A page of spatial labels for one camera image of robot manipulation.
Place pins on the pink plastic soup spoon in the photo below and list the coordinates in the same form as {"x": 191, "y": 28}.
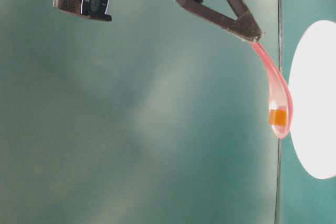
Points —
{"x": 279, "y": 95}

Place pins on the small red cube block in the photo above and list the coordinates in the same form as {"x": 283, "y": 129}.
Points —
{"x": 277, "y": 117}

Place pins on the white ceramic bowl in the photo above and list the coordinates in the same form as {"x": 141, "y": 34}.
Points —
{"x": 312, "y": 86}

